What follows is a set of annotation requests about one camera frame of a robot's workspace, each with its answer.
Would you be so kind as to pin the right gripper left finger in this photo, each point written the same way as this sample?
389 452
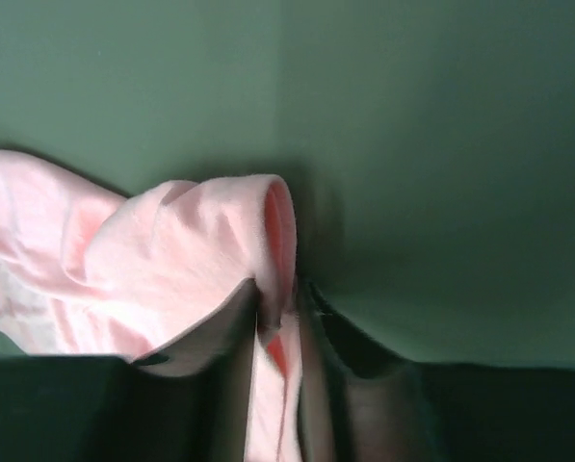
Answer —
187 401

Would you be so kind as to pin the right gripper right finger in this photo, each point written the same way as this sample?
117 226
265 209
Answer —
363 402

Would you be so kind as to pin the pink t shirt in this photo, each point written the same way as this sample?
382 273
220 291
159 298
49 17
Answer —
84 270

